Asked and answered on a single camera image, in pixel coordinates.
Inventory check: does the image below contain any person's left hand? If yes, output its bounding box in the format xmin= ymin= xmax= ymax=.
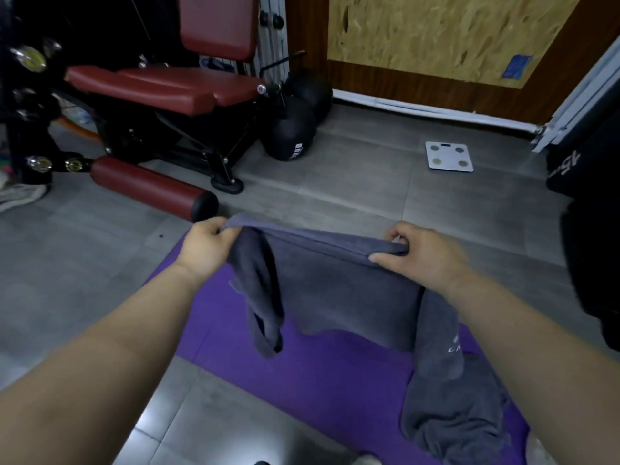
xmin=173 ymin=216 xmax=243 ymax=289

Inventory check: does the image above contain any person's right hand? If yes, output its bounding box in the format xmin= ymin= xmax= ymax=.
xmin=369 ymin=221 xmax=475 ymax=300

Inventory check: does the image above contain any dark grey tagged towel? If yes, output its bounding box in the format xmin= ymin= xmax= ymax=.
xmin=222 ymin=212 xmax=467 ymax=382

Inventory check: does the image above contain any person's left forearm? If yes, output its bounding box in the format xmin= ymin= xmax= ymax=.
xmin=0 ymin=263 xmax=202 ymax=465

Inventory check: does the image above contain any person's right forearm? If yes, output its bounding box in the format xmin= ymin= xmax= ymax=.
xmin=445 ymin=271 xmax=620 ymax=465

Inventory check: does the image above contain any black equipment foot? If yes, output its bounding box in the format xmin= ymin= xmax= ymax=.
xmin=211 ymin=174 xmax=245 ymax=195

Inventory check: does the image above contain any red padded gym roller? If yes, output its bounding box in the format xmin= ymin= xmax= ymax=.
xmin=90 ymin=156 xmax=220 ymax=223

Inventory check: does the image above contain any white bathroom scale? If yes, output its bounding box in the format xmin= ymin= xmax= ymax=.
xmin=425 ymin=141 xmax=475 ymax=174

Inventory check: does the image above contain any black medicine ball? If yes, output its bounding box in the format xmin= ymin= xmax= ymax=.
xmin=284 ymin=67 xmax=334 ymax=123
xmin=261 ymin=94 xmax=318 ymax=162

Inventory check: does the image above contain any purple yoga mat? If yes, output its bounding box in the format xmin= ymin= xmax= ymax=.
xmin=145 ymin=227 xmax=532 ymax=465

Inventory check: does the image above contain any red bench seat pad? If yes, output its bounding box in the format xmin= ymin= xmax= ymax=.
xmin=65 ymin=65 xmax=268 ymax=117

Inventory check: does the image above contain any white sneaker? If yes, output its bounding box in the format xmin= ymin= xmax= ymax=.
xmin=0 ymin=181 xmax=49 ymax=214

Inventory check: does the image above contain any blue label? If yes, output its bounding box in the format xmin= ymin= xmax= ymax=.
xmin=501 ymin=54 xmax=533 ymax=81

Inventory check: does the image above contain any red bench backrest pad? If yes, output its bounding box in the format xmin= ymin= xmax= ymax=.
xmin=178 ymin=0 xmax=261 ymax=63

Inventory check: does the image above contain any red padded gym machine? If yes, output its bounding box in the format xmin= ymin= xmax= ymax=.
xmin=0 ymin=0 xmax=187 ymax=185

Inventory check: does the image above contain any white vertical frame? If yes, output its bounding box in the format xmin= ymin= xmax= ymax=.
xmin=530 ymin=36 xmax=620 ymax=154

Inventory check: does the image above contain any beige wall board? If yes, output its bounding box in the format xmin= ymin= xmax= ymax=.
xmin=327 ymin=0 xmax=584 ymax=90

